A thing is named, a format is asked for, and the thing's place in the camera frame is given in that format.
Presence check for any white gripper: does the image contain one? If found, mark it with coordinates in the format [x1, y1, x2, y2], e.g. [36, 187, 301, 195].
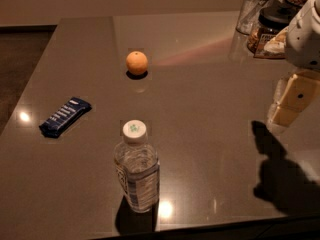
[267, 0, 320, 134]

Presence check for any clear plastic water bottle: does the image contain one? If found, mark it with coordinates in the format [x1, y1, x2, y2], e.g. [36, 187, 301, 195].
[114, 120, 160, 213]

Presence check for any blue rxbar wrapper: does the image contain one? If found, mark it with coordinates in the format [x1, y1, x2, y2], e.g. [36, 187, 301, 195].
[39, 97, 92, 138]

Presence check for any snack jar with black lid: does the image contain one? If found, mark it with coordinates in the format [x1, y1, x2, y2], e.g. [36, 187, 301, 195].
[247, 4, 295, 59]

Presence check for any clear glass cup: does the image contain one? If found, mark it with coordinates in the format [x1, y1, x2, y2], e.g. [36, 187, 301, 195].
[236, 0, 273, 35]

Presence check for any orange fruit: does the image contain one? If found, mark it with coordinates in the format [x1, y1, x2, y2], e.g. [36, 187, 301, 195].
[126, 51, 148, 75]

